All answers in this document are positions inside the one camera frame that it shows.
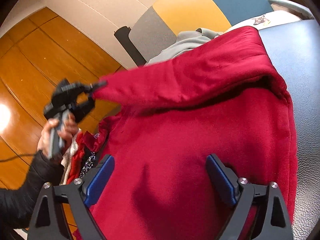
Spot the red fleece garment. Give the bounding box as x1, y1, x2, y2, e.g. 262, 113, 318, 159
80, 27, 298, 239

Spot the red white patterned clothes pile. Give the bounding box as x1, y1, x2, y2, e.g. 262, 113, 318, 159
60, 118, 110, 185

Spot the person's left hand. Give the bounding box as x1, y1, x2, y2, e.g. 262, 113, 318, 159
37, 113, 79, 158

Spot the light grey garment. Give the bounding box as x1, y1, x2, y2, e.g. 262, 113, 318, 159
147, 28, 223, 64

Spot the blue yellow grey panel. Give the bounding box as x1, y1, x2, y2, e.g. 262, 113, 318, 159
114, 0, 273, 66

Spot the white printed cloth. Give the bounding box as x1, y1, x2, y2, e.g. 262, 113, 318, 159
225, 10, 301, 33

